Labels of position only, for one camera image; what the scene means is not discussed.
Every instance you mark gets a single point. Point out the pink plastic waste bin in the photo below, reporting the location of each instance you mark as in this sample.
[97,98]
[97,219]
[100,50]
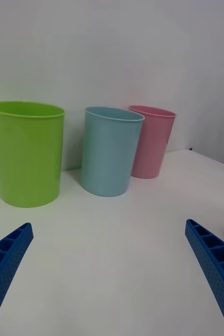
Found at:
[153,147]

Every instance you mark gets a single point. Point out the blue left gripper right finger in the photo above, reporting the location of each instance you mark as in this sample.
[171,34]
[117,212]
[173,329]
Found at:
[216,267]

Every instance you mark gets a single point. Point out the pale blue plastic waste bin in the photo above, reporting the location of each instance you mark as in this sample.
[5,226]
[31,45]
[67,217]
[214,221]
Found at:
[106,157]

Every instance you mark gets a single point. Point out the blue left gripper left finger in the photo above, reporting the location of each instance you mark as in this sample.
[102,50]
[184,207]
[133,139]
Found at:
[4,265]

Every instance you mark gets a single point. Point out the green plastic waste bin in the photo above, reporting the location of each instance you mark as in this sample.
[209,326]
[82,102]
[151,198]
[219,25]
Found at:
[27,157]

